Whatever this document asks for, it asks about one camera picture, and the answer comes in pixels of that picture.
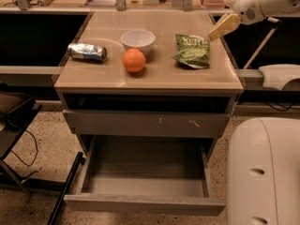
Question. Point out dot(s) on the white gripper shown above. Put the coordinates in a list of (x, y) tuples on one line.
[(248, 8)]

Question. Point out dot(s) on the green jalapeno chip bag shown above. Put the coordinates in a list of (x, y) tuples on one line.
[(193, 51)]

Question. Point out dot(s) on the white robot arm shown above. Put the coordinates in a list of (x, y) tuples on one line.
[(263, 171)]

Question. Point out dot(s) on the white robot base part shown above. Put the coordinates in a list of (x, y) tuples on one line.
[(278, 75)]

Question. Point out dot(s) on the grey drawer cabinet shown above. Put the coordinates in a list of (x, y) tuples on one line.
[(162, 85)]

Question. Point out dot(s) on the closed upper grey drawer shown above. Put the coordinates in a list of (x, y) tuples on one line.
[(151, 124)]

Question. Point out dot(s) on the open lower grey drawer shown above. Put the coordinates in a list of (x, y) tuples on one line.
[(146, 175)]

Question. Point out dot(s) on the white stick with cap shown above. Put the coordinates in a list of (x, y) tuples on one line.
[(276, 23)]

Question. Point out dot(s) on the white bowl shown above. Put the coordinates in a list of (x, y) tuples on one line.
[(141, 40)]

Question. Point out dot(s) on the orange fruit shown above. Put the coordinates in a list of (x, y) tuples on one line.
[(133, 60)]

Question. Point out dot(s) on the crushed silver soda can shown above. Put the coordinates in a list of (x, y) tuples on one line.
[(87, 52)]

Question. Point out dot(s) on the black side cart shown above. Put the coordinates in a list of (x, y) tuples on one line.
[(18, 110)]

